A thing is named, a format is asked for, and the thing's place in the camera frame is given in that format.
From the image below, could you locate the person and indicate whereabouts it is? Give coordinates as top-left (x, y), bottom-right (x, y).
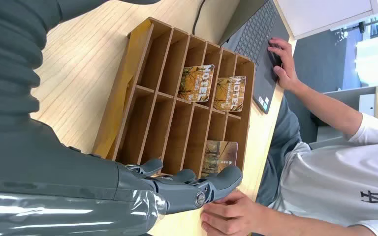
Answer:
top-left (255, 37), bottom-right (378, 236)

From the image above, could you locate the wooden slotted card holder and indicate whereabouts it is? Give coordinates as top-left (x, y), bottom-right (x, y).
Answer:
top-left (92, 17), bottom-right (256, 179)

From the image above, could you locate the grey laptop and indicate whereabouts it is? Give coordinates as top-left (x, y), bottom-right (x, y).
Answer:
top-left (218, 0), bottom-right (291, 115)

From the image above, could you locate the black laptop power cable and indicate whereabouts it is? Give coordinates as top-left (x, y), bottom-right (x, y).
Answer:
top-left (192, 0), bottom-right (207, 35)

